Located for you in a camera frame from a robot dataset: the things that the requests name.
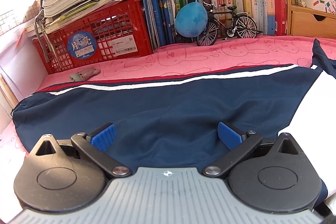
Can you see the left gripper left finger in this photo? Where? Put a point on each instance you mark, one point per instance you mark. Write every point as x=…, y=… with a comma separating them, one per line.
x=92, y=147

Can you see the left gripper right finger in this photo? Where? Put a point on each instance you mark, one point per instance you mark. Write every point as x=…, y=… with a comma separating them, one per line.
x=241, y=146

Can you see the navy white jacket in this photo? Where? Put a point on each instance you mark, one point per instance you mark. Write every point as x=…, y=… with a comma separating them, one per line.
x=171, y=120

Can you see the pink embossed table mat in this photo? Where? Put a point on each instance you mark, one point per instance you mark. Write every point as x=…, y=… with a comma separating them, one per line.
x=187, y=60

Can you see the white paper sheets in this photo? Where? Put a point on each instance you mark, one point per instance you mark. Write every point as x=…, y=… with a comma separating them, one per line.
x=21, y=65

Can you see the red plastic crate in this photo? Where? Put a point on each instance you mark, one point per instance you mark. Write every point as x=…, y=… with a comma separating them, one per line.
x=117, y=30

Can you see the miniature black bicycle model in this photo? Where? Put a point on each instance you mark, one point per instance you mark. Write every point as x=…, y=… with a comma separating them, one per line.
x=241, y=25

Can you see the blue round plush pendant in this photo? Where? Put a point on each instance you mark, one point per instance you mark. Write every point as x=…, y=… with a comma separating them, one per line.
x=191, y=20

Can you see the wooden desktop drawer shelf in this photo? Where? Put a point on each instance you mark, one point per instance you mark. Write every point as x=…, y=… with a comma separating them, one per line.
x=303, y=21

